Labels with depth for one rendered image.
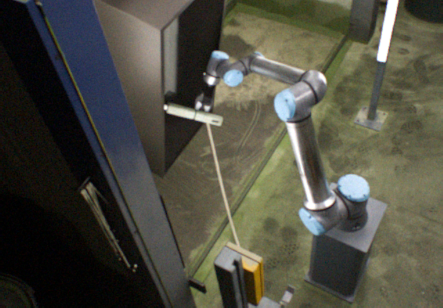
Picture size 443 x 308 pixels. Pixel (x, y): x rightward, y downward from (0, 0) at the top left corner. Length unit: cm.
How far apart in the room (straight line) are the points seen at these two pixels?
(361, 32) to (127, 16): 270
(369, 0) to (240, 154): 164
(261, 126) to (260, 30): 115
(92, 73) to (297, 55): 312
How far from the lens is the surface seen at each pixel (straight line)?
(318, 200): 229
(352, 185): 241
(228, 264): 137
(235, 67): 252
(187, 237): 328
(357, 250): 256
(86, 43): 134
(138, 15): 215
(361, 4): 433
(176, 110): 268
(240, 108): 390
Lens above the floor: 287
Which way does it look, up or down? 50 degrees down
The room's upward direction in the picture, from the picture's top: 8 degrees counter-clockwise
